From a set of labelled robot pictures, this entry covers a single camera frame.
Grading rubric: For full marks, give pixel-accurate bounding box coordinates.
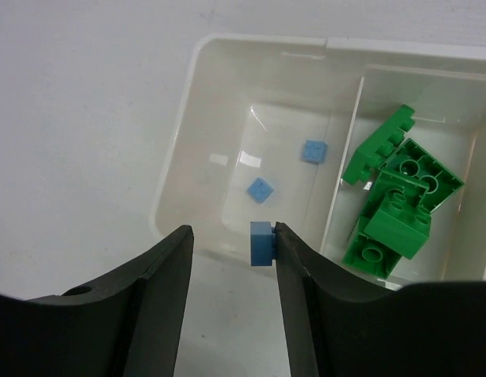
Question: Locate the green square lego brick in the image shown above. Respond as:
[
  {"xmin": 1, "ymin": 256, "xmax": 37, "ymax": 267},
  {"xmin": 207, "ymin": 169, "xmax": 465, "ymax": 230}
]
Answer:
[{"xmin": 380, "ymin": 138, "xmax": 465, "ymax": 213}]

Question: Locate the light blue small lego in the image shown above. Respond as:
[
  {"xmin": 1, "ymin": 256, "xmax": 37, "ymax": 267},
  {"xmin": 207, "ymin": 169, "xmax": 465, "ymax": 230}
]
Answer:
[
  {"xmin": 250, "ymin": 221, "xmax": 276, "ymax": 267},
  {"xmin": 247, "ymin": 178, "xmax": 274, "ymax": 204},
  {"xmin": 301, "ymin": 140, "xmax": 328, "ymax": 164}
]

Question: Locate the green number lego brick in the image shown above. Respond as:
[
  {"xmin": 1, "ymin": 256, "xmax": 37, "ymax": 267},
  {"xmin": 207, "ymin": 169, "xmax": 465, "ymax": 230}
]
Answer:
[{"xmin": 342, "ymin": 191, "xmax": 432, "ymax": 279}]

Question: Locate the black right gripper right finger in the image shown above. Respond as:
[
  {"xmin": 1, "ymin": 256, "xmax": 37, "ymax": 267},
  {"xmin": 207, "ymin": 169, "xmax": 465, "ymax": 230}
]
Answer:
[{"xmin": 276, "ymin": 223, "xmax": 486, "ymax": 376}]

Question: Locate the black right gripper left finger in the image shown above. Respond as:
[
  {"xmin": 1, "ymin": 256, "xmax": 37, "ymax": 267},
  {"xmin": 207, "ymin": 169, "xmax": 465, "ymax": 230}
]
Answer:
[{"xmin": 0, "ymin": 225, "xmax": 194, "ymax": 376}]

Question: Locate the white three-compartment container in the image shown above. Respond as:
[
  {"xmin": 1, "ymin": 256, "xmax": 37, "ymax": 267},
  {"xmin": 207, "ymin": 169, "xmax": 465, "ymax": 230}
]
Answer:
[{"xmin": 150, "ymin": 35, "xmax": 486, "ymax": 286}]

